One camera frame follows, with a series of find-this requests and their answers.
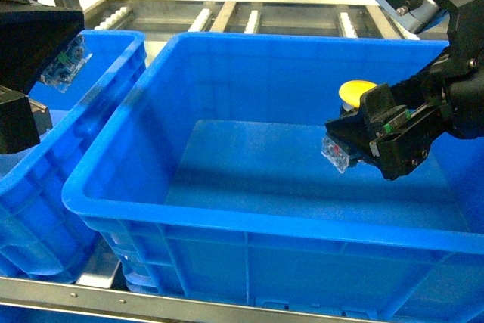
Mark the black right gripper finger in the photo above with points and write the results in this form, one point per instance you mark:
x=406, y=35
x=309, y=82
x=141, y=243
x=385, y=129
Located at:
x=377, y=108
x=398, y=152

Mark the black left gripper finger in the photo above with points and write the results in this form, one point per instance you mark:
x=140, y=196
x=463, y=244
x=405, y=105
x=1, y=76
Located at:
x=23, y=121
x=32, y=36

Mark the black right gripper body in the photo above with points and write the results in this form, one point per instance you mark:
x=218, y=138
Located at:
x=455, y=78

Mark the red push button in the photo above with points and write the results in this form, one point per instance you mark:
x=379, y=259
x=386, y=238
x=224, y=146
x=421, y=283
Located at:
x=61, y=71

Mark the yellow push button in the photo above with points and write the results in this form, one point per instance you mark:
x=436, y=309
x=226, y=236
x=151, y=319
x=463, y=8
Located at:
x=338, y=146

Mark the left blue plastic crate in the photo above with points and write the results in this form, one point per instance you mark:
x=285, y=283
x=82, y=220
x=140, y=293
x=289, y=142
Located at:
x=40, y=238

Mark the large blue plastic crate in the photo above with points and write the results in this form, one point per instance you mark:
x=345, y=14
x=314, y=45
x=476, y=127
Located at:
x=208, y=183

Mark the stainless steel shelf rack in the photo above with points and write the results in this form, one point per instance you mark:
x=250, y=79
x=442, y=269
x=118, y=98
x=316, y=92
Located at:
x=189, y=20

